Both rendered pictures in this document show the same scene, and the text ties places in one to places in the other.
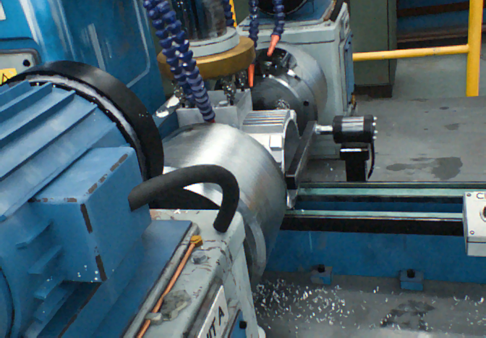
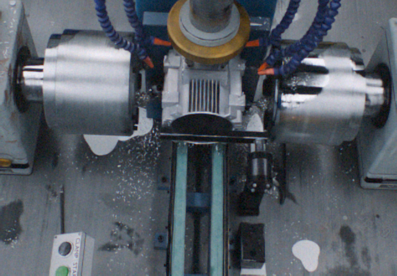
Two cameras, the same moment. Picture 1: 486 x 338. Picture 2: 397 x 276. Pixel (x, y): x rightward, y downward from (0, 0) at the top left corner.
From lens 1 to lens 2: 1.37 m
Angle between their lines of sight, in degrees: 58
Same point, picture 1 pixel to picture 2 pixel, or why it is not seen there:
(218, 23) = (201, 24)
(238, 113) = (185, 73)
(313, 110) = (273, 132)
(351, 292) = (150, 203)
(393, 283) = (161, 229)
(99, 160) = not seen: outside the picture
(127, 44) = not seen: outside the picture
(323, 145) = (362, 162)
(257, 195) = (74, 111)
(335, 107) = (376, 158)
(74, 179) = not seen: outside the picture
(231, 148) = (100, 82)
